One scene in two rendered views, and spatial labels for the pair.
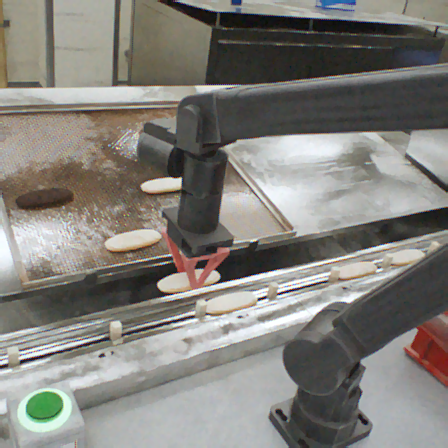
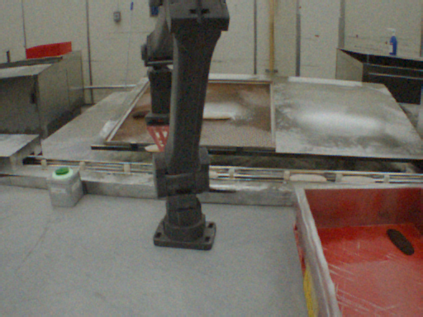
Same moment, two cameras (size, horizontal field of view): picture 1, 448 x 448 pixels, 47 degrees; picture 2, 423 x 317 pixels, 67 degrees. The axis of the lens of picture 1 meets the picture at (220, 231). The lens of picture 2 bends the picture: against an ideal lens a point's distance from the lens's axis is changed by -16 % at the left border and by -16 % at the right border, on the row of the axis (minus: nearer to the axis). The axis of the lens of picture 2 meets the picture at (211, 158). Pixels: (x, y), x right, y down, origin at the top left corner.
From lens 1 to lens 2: 0.67 m
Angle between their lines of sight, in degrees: 39
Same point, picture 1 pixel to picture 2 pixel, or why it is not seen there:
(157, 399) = (122, 201)
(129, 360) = (116, 177)
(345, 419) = (178, 224)
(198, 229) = (154, 111)
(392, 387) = (258, 238)
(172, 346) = (140, 179)
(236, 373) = not seen: hidden behind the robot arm
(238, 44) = (382, 75)
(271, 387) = not seen: hidden behind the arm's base
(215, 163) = (156, 72)
